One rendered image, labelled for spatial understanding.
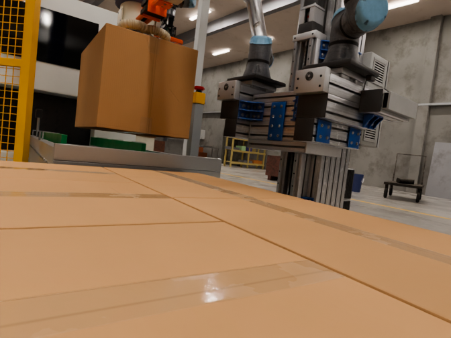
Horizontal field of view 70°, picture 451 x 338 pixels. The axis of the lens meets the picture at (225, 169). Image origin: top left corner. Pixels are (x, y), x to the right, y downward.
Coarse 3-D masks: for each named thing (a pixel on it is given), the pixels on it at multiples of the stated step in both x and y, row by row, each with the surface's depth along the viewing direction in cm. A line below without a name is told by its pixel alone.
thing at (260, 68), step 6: (252, 60) 166; (258, 60) 165; (264, 60) 165; (246, 66) 169; (252, 66) 165; (258, 66) 164; (264, 66) 165; (246, 72) 166; (252, 72) 164; (258, 72) 163; (264, 72) 164
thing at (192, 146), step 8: (200, 96) 203; (200, 104) 204; (192, 112) 205; (200, 112) 205; (192, 120) 205; (200, 120) 206; (192, 128) 204; (200, 128) 206; (192, 136) 204; (192, 144) 204; (192, 152) 205
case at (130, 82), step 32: (128, 32) 128; (96, 64) 134; (128, 64) 129; (160, 64) 136; (192, 64) 143; (96, 96) 129; (128, 96) 130; (160, 96) 137; (192, 96) 145; (96, 128) 148; (128, 128) 132; (160, 128) 139
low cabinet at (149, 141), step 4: (136, 136) 1522; (140, 136) 1534; (144, 136) 1542; (148, 136) 1555; (136, 140) 1524; (140, 140) 1537; (144, 140) 1549; (148, 140) 1563; (152, 140) 1576; (148, 144) 1565; (152, 144) 1578; (148, 148) 1567; (152, 148) 1581
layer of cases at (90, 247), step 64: (0, 192) 51; (64, 192) 57; (128, 192) 65; (192, 192) 75; (256, 192) 90; (0, 256) 26; (64, 256) 28; (128, 256) 29; (192, 256) 31; (256, 256) 34; (320, 256) 36; (384, 256) 39; (448, 256) 43; (0, 320) 18; (64, 320) 18; (128, 320) 19; (192, 320) 20; (256, 320) 21; (320, 320) 22; (384, 320) 23; (448, 320) 24
